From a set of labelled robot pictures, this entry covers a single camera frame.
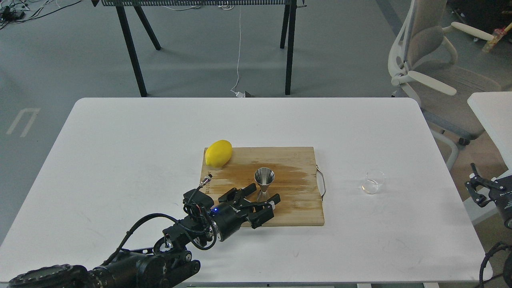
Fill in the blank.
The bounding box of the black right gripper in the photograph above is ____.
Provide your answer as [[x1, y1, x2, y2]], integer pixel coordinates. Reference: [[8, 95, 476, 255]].
[[465, 163, 512, 229]]

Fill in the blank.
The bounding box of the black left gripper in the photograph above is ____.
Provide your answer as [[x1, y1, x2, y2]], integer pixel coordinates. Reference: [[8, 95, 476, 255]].
[[211, 183, 280, 242]]

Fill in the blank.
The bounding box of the steel double jigger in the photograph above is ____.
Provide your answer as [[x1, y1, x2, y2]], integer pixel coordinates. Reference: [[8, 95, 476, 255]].
[[254, 167, 275, 201]]

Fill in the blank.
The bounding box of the small clear glass cup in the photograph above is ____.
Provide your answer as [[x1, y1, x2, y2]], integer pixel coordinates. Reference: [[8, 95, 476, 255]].
[[361, 168, 386, 195]]

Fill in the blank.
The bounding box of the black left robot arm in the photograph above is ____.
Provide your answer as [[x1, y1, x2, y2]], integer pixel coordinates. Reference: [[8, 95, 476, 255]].
[[8, 174, 280, 288]]

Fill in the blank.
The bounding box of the wooden cutting board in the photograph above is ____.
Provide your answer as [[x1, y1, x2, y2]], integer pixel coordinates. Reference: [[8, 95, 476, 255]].
[[200, 146, 325, 227]]

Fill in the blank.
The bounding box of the yellow lemon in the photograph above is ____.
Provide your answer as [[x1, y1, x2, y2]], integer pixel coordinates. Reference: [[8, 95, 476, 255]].
[[204, 140, 233, 168]]

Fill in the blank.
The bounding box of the white side table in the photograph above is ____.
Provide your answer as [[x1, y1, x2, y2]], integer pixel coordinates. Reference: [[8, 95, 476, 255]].
[[463, 91, 512, 225]]

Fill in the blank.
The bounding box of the grey white office chair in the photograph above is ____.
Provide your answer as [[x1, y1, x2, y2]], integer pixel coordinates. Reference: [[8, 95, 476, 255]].
[[388, 0, 502, 169]]

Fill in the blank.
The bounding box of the yellow red object on floor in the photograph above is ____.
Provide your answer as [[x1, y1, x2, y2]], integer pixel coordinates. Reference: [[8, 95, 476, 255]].
[[481, 22, 512, 53]]

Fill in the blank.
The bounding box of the metal board handle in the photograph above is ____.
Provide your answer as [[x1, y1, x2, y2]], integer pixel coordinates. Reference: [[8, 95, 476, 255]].
[[315, 164, 327, 201]]

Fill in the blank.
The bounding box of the white hanging cable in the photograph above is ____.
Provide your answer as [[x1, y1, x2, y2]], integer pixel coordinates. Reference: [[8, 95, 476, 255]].
[[230, 5, 246, 98]]

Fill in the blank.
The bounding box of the black metal frame table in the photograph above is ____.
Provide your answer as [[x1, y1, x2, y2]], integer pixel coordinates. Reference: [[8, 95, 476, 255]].
[[92, 0, 307, 97]]

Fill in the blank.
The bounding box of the floor cable bundle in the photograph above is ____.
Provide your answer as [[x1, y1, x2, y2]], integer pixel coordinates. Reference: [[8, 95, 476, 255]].
[[0, 0, 82, 28]]

